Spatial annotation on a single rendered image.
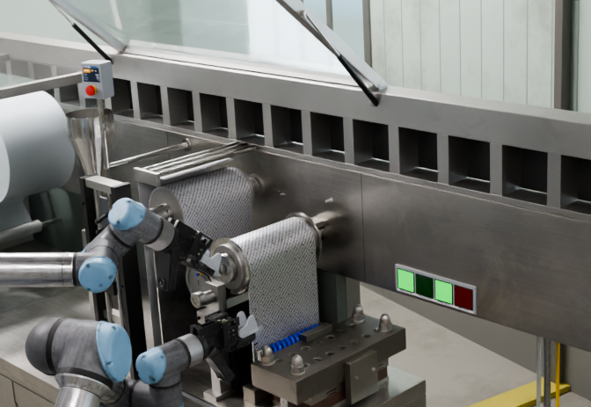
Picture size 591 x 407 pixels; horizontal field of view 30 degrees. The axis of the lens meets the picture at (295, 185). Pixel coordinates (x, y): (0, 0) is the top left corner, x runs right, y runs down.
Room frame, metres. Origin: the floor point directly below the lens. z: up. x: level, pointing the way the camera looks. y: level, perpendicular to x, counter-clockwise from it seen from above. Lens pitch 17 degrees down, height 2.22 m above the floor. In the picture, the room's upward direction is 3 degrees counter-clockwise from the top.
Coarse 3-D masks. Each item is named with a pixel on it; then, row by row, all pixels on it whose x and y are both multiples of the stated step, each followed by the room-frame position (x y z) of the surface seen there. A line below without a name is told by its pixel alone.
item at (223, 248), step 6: (222, 246) 2.58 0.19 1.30; (228, 246) 2.57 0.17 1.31; (216, 252) 2.60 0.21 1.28; (222, 252) 2.59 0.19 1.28; (228, 252) 2.56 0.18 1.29; (234, 252) 2.55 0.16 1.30; (234, 258) 2.55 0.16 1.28; (240, 258) 2.54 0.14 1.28; (240, 264) 2.53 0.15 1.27; (240, 270) 2.53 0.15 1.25; (240, 276) 2.54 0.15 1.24; (234, 282) 2.55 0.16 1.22; (240, 282) 2.54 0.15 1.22; (234, 288) 2.55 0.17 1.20
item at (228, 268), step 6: (222, 258) 2.56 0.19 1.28; (228, 258) 2.55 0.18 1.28; (222, 264) 2.57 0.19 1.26; (228, 264) 2.55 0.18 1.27; (234, 264) 2.55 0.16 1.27; (222, 270) 2.57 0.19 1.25; (228, 270) 2.55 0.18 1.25; (234, 270) 2.54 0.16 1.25; (222, 276) 2.57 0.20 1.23; (228, 276) 2.55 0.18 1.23; (234, 276) 2.54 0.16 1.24; (228, 282) 2.55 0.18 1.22
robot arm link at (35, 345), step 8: (48, 320) 2.11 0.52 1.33; (56, 320) 2.10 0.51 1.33; (40, 328) 2.09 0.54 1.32; (48, 328) 2.08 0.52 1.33; (32, 336) 2.09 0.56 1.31; (40, 336) 2.07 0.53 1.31; (32, 344) 2.07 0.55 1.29; (40, 344) 2.06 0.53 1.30; (32, 352) 2.07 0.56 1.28; (40, 352) 2.05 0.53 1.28; (32, 360) 2.08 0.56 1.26; (40, 360) 2.05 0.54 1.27; (40, 368) 2.07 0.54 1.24; (48, 368) 2.06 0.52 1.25; (120, 384) 2.34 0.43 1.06; (128, 384) 2.37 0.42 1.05; (112, 392) 2.30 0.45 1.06; (120, 392) 2.33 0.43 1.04; (128, 392) 2.35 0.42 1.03; (104, 400) 2.31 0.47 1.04; (112, 400) 2.32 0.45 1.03; (120, 400) 2.34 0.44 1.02; (128, 400) 2.34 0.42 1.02
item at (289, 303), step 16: (304, 272) 2.67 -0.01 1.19; (256, 288) 2.55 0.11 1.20; (272, 288) 2.59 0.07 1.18; (288, 288) 2.63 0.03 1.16; (304, 288) 2.67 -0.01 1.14; (256, 304) 2.55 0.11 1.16; (272, 304) 2.59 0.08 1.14; (288, 304) 2.62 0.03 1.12; (304, 304) 2.66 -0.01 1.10; (256, 320) 2.55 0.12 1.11; (272, 320) 2.58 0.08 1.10; (288, 320) 2.62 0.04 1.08; (304, 320) 2.66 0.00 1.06; (272, 336) 2.58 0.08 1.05
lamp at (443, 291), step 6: (438, 282) 2.50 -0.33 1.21; (444, 282) 2.49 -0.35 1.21; (438, 288) 2.50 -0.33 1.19; (444, 288) 2.49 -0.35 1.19; (450, 288) 2.48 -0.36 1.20; (438, 294) 2.50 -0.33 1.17; (444, 294) 2.49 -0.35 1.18; (450, 294) 2.48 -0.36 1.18; (444, 300) 2.49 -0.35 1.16; (450, 300) 2.48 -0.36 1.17
